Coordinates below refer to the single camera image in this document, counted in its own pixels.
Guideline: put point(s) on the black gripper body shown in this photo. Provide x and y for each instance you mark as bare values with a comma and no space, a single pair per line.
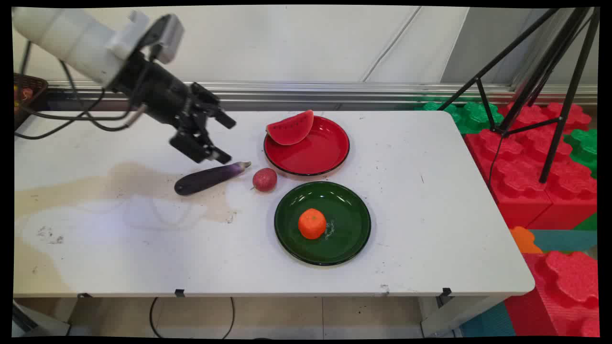
153,91

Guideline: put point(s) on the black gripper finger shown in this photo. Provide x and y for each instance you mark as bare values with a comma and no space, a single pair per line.
196,143
210,107

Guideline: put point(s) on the orange toy tangerine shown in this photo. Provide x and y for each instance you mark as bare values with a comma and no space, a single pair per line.
311,223

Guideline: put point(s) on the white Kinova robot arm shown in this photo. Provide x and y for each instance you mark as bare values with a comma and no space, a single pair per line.
62,38

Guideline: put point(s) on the grey robot base stand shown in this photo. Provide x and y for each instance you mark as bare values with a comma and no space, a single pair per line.
33,325

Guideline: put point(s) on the purple toy eggplant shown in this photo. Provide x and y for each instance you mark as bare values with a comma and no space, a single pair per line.
205,179

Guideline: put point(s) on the small red toy fruit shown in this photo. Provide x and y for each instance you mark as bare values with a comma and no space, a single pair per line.
265,179

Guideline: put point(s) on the red toy watermelon slice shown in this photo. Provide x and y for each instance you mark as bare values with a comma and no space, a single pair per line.
289,130

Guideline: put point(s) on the red plate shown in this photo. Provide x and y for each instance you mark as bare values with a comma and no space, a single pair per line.
315,153

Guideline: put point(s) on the dark woven basket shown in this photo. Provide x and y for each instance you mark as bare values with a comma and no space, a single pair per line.
29,107

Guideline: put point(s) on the red toy fruit in basket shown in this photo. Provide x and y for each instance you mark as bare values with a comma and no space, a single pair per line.
26,93

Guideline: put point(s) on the black table edge clip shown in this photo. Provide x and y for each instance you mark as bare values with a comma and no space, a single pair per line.
446,292
85,295
180,292

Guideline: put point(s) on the green plate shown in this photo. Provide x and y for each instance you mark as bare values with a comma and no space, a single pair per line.
346,224

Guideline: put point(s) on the large red foam block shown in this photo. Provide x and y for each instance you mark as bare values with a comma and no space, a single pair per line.
507,177

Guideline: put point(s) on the white table leg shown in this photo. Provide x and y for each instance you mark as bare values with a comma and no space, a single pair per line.
454,315

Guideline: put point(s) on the orange foam block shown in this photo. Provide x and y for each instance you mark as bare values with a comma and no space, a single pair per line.
524,240

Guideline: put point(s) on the teal foam floor mat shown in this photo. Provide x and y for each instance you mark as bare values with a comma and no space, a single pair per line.
487,325

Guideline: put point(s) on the black tripod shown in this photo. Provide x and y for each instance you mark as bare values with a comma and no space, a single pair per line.
554,62

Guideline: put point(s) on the small green foam block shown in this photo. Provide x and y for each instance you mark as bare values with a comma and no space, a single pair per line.
589,223

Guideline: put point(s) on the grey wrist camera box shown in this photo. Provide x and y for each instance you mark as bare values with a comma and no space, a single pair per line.
168,36

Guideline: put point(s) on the grey metal wall rail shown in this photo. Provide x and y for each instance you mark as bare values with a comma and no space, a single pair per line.
334,91

